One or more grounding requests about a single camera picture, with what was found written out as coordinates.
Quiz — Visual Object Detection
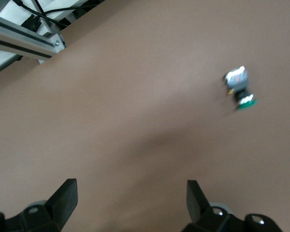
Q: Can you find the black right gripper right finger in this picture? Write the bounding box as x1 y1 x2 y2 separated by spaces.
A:
181 179 285 232

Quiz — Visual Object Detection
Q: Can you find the aluminium profile post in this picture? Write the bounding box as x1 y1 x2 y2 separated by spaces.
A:
0 13 67 65

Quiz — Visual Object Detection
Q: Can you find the green push button switch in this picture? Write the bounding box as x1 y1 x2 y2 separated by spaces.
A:
222 64 260 112

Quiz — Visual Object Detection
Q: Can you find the black cable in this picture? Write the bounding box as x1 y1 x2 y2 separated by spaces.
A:
14 0 73 28
34 0 106 15

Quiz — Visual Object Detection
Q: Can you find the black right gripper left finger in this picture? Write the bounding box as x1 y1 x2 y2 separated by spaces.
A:
0 178 78 232

